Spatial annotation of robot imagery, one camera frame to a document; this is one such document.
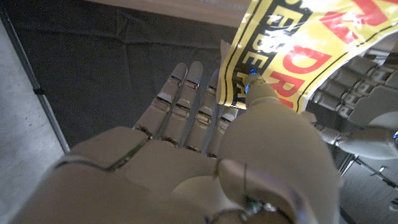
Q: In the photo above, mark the yellow new driver bumper sticker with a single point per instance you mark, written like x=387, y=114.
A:
x=311, y=40

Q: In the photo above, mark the black backdrop stand pole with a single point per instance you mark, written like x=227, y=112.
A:
x=38, y=91

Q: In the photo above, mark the black backdrop curtain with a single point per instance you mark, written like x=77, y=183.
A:
x=93, y=62

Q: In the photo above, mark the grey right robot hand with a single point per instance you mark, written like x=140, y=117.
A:
x=155, y=174

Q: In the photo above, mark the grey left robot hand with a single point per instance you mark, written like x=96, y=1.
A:
x=367, y=93

